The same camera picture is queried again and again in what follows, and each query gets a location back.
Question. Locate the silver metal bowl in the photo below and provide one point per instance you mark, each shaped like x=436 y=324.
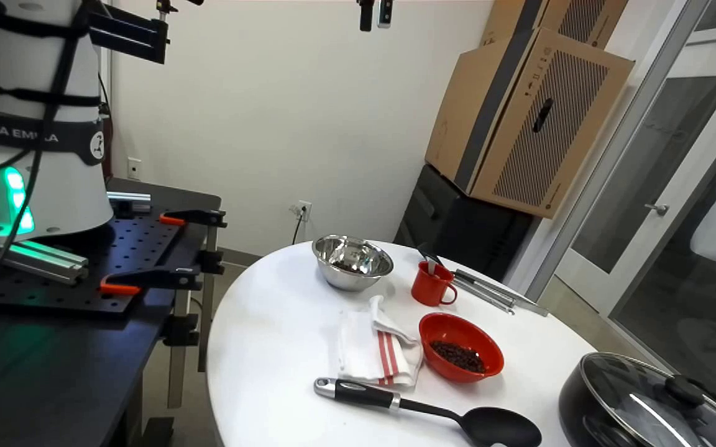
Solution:
x=349 y=263

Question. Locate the red bowl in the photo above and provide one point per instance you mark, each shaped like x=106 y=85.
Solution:
x=440 y=328

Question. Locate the cardboard box with dark stripe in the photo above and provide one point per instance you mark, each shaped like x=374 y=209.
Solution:
x=450 y=133

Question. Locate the black hard case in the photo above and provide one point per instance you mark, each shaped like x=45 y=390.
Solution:
x=459 y=225

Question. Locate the small silver spoon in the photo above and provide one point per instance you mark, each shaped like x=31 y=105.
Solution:
x=430 y=263

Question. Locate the red mug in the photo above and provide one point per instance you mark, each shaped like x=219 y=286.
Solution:
x=430 y=286

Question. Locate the silver metal tongs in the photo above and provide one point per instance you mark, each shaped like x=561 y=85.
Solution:
x=491 y=286

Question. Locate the white towel with red stripes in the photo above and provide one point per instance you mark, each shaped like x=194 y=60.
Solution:
x=367 y=348

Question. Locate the dark beans pile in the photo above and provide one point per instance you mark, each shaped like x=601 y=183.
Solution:
x=459 y=355

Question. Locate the black cooking pot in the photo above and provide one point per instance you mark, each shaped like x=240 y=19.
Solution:
x=577 y=414

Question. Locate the glass pot lid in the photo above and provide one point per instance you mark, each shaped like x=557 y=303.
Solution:
x=647 y=398

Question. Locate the black perforated robot platform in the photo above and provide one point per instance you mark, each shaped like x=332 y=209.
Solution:
x=42 y=373

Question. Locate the white wall outlet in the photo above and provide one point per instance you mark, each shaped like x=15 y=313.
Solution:
x=134 y=165
x=301 y=206

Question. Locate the black camera on stand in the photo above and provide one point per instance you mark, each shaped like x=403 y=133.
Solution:
x=124 y=33

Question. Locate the aluminium rail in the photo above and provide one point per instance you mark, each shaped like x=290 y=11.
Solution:
x=26 y=251

